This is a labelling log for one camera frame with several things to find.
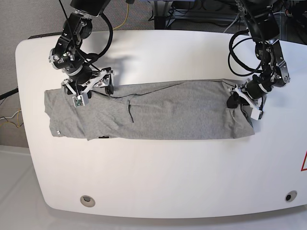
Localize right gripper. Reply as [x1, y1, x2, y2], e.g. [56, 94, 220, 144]
[62, 66, 114, 95]

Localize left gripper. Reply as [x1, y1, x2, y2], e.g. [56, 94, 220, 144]
[226, 75, 273, 108]

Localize grey T-shirt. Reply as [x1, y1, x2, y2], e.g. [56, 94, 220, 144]
[45, 80, 254, 140]

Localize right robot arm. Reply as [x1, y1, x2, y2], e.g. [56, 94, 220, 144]
[48, 0, 114, 96]

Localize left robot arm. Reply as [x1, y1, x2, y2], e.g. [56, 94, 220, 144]
[226, 0, 290, 108]

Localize black table leg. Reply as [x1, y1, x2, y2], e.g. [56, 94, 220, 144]
[151, 0, 174, 30]

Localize left table grommet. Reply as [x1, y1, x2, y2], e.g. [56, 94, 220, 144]
[80, 195, 95, 207]

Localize table grommet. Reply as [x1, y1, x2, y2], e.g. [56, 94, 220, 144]
[285, 190, 297, 202]
[80, 195, 95, 207]

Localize right table grommet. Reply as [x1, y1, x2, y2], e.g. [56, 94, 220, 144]
[285, 190, 297, 202]

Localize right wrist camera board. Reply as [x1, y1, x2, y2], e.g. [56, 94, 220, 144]
[72, 94, 89, 107]

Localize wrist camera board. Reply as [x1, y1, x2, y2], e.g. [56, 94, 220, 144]
[72, 94, 89, 107]
[250, 108, 263, 120]

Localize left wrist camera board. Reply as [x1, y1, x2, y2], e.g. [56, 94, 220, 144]
[250, 108, 263, 120]

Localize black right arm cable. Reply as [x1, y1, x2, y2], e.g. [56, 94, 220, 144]
[83, 13, 114, 63]

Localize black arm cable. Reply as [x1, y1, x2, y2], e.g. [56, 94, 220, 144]
[83, 13, 114, 63]
[227, 28, 264, 77]

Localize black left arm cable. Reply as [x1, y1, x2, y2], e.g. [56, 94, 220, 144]
[227, 28, 264, 77]

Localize white and yellow floor cables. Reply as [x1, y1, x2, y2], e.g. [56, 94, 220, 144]
[0, 109, 23, 129]

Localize yellow cable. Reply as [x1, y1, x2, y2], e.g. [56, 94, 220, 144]
[112, 0, 135, 31]

